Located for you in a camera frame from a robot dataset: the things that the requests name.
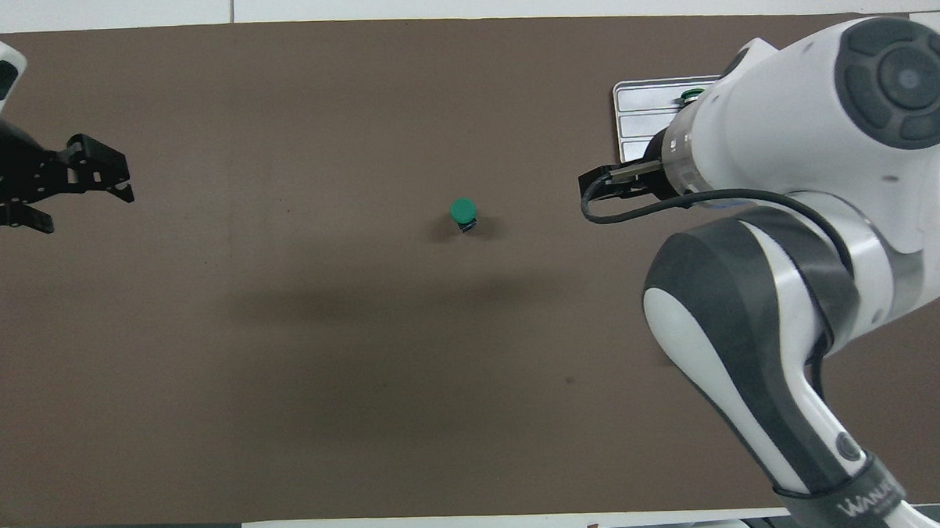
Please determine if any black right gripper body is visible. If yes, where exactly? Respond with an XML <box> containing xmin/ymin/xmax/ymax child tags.
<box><xmin>639</xmin><ymin>128</ymin><xmax>678</xmax><ymax>204</ymax></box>

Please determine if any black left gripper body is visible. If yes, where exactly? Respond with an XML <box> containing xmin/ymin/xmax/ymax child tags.
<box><xmin>0</xmin><ymin>120</ymin><xmax>72</xmax><ymax>228</ymax></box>

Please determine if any silver metal tray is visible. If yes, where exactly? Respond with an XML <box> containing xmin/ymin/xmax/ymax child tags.
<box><xmin>612</xmin><ymin>76</ymin><xmax>725</xmax><ymax>164</ymax></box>

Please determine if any brown table mat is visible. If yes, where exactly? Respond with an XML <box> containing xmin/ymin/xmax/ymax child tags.
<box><xmin>0</xmin><ymin>0</ymin><xmax>940</xmax><ymax>528</ymax></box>

